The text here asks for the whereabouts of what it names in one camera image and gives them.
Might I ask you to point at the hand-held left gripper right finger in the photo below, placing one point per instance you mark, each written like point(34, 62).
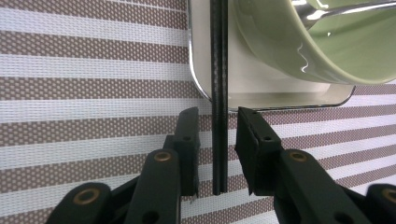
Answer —
point(255, 155)

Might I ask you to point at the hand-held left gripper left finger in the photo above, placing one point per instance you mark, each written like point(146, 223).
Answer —
point(186, 155)

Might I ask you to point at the white square plate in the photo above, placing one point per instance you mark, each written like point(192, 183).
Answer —
point(249, 90)

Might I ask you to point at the green ceramic bowl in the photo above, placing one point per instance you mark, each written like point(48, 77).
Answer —
point(280, 40)

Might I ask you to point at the silver metal spoon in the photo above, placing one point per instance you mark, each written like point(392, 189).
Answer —
point(314, 14)

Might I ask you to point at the striped woven placemat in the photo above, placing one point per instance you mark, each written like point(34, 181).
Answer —
point(77, 93)

